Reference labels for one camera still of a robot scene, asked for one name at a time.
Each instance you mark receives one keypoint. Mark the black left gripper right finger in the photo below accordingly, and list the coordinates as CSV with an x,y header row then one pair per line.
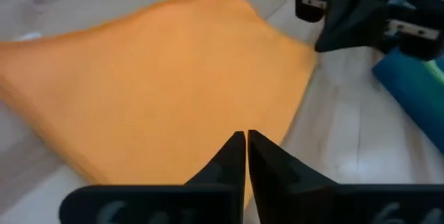
x,y
312,203

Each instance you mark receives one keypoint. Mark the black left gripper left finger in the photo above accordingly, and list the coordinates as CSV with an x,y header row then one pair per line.
x,y
166,205

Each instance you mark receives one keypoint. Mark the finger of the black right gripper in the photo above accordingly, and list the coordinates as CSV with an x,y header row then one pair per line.
x,y
350,28

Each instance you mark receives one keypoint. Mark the green microfiber towel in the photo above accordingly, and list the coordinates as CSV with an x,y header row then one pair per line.
x,y
436,69

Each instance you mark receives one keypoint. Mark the orange microfiber towel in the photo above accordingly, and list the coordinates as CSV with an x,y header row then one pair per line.
x,y
156,85

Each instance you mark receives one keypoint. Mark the dark blue plastic tray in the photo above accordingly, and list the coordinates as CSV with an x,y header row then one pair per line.
x,y
412,92

